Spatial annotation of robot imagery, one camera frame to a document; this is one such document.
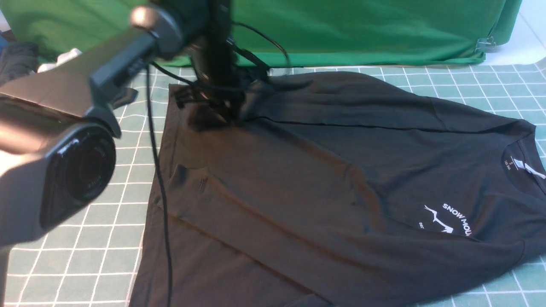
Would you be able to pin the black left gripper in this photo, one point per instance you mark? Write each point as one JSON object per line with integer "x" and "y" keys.
{"x": 214, "y": 63}

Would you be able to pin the gray long-sleeved shirt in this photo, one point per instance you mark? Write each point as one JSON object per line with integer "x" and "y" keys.
{"x": 337, "y": 189}

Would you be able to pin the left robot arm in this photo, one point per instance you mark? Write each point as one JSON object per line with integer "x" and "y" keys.
{"x": 58, "y": 126}

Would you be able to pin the green backdrop cloth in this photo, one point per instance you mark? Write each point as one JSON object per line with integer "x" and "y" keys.
{"x": 313, "y": 32}

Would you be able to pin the white crumpled cloth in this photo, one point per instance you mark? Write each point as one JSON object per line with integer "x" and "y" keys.
{"x": 61, "y": 59}

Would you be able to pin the dark crumpled garment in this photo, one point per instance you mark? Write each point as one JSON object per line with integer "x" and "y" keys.
{"x": 18, "y": 59}

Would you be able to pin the green checkered table mat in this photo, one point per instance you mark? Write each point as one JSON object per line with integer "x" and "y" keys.
{"x": 92, "y": 260}

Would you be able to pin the blue object at edge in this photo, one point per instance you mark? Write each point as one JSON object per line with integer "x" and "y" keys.
{"x": 3, "y": 43}

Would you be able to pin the metal binder clip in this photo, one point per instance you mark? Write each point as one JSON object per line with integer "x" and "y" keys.
{"x": 484, "y": 45}

